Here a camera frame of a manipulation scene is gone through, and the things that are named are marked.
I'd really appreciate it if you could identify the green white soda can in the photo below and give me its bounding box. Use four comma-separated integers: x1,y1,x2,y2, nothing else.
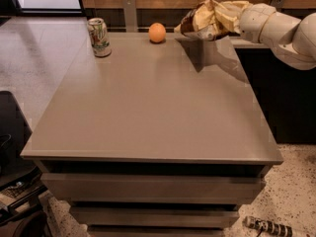
87,18,112,57

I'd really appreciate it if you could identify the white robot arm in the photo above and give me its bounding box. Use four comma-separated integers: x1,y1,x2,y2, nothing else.
215,1,316,70

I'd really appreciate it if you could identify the left metal bracket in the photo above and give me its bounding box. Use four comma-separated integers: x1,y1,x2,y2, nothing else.
122,0,138,33

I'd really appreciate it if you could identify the striped cylindrical object on floor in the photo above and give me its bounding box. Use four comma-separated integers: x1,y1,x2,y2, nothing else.
243,216,293,237

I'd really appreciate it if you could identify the upper grey drawer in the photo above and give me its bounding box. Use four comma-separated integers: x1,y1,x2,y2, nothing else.
41,173,265,204

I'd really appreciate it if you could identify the grey drawer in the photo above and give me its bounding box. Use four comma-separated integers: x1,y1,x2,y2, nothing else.
70,207,239,228
41,173,265,204

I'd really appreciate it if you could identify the black device on floor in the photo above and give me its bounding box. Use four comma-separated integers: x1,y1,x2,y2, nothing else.
0,181,47,224

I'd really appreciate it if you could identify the black chair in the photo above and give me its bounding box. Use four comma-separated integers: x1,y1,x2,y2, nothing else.
0,91,40,191

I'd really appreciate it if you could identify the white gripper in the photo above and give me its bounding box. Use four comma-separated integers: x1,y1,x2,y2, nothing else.
218,0,277,43

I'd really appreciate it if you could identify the brown sea salt chip bag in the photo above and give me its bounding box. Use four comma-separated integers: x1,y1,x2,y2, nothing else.
174,0,229,40

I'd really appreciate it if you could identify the lower grey drawer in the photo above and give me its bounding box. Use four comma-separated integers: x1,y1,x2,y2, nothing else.
70,207,239,228

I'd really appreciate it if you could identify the orange fruit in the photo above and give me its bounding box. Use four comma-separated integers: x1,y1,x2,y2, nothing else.
148,23,166,43

